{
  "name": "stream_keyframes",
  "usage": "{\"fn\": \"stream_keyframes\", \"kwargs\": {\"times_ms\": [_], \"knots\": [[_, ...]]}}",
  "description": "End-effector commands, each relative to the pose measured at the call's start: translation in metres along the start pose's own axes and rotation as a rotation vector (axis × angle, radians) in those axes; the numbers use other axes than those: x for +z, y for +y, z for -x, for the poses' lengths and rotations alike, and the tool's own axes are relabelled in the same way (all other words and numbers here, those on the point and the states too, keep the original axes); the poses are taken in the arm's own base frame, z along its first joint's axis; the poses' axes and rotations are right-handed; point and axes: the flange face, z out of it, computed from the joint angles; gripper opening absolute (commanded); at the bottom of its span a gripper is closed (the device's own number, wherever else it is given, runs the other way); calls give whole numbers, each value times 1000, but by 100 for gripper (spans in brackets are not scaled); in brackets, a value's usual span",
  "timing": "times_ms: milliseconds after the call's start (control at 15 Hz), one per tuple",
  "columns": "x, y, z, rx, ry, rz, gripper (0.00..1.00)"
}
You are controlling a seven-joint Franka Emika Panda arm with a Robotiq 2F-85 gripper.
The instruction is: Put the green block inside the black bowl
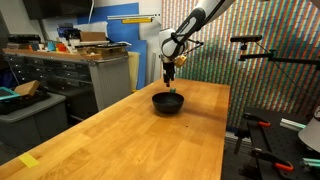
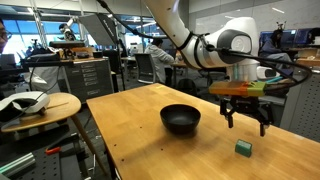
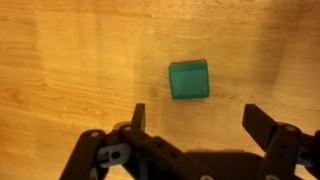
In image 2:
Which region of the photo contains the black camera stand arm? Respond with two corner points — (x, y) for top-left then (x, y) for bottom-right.
(19, 53), (78, 68)

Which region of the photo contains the seated person in grey hoodie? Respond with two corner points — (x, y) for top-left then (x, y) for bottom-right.
(144, 38), (176, 86)

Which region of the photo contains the black bar camera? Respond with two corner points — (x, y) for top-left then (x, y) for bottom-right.
(49, 40), (86, 49)

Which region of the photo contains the grey cabinet with perforated side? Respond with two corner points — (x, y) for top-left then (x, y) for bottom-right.
(279, 71), (320, 143)

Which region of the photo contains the grey labelled drawer cabinet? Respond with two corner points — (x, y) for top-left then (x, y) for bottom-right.
(63, 57), (116, 104)

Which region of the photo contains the silver aluminium extrusion bar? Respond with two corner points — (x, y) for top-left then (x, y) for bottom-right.
(0, 152), (37, 178)

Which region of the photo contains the seated person in dark top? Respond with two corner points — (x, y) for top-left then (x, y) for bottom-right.
(259, 29), (294, 76)

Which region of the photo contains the grey office chair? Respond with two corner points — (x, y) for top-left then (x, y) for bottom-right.
(134, 53), (158, 84)

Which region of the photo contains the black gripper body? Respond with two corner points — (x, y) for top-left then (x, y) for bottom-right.
(219, 95), (273, 116)

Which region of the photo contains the black clamp with orange handle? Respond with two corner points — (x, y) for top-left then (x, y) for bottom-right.
(44, 133), (81, 157)

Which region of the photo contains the orange green wrist camera mount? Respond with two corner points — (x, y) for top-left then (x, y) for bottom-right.
(208, 80), (268, 98)

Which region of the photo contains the black perforated board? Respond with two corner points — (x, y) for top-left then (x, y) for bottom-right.
(0, 133), (84, 180)

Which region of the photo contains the round wooden side table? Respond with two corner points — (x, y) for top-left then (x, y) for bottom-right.
(0, 92), (111, 176)

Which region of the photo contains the black softbox light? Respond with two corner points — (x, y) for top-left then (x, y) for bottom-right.
(78, 13), (118, 47)

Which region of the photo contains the computer monitor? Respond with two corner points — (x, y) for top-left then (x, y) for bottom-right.
(259, 29), (298, 48)
(294, 28), (320, 47)

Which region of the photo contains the small green block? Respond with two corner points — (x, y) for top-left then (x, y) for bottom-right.
(234, 139), (253, 158)

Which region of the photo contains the white headset device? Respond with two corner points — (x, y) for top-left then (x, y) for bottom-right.
(0, 90), (51, 118)

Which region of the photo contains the black bowl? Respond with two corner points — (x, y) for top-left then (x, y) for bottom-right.
(159, 103), (202, 135)

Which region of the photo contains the person with glasses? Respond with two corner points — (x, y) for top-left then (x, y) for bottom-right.
(0, 18), (13, 54)

